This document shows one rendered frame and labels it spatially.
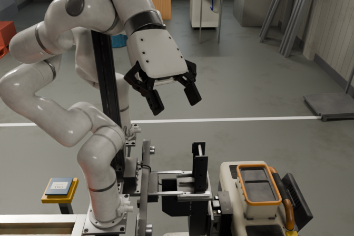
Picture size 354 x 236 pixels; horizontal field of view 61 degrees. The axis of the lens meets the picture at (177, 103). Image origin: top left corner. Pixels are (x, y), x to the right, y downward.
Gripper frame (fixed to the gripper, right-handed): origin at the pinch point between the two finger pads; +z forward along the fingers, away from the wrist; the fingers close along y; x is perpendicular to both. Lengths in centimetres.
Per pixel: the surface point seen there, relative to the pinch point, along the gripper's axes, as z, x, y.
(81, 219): 13, -85, -1
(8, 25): -334, -445, -89
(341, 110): 20, -126, -322
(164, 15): -320, -402, -399
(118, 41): -239, -369, -236
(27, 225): 7, -96, 16
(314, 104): 1, -145, -311
